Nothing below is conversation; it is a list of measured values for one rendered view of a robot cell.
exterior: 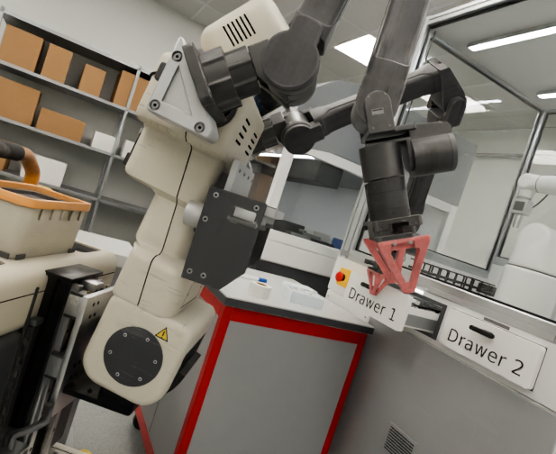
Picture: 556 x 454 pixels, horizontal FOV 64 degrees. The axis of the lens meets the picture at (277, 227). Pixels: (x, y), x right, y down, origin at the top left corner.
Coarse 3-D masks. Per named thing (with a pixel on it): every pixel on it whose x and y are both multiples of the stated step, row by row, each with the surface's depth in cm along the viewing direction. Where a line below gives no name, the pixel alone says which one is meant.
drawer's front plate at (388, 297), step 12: (360, 276) 149; (348, 288) 153; (360, 288) 147; (384, 288) 138; (348, 300) 151; (360, 300) 146; (372, 300) 141; (384, 300) 136; (396, 300) 132; (408, 300) 128; (372, 312) 139; (384, 312) 135; (396, 312) 131; (408, 312) 129; (396, 324) 129
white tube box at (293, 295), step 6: (288, 288) 156; (294, 288) 159; (288, 294) 155; (294, 294) 152; (300, 294) 153; (306, 294) 156; (288, 300) 153; (294, 300) 153; (300, 300) 153; (306, 300) 154; (312, 300) 154; (318, 300) 155; (312, 306) 155; (318, 306) 155
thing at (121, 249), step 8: (80, 232) 153; (88, 232) 158; (80, 240) 141; (88, 240) 145; (96, 240) 150; (104, 240) 154; (112, 240) 159; (104, 248) 140; (112, 248) 145; (120, 248) 149; (128, 248) 154; (120, 256) 139; (128, 256) 140; (120, 264) 139; (112, 280) 143; (72, 408) 144; (72, 416) 144; (64, 432) 144; (72, 432) 166; (64, 440) 145; (72, 440) 162
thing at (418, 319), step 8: (416, 312) 133; (424, 312) 134; (432, 312) 164; (408, 320) 132; (416, 320) 133; (424, 320) 135; (432, 320) 136; (416, 328) 134; (424, 328) 135; (432, 328) 137
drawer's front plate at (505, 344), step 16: (448, 320) 132; (464, 320) 127; (448, 336) 130; (464, 336) 126; (480, 336) 121; (496, 336) 118; (512, 336) 114; (464, 352) 124; (480, 352) 120; (496, 352) 116; (512, 352) 113; (528, 352) 109; (544, 352) 107; (496, 368) 115; (512, 368) 112; (528, 368) 108; (528, 384) 107
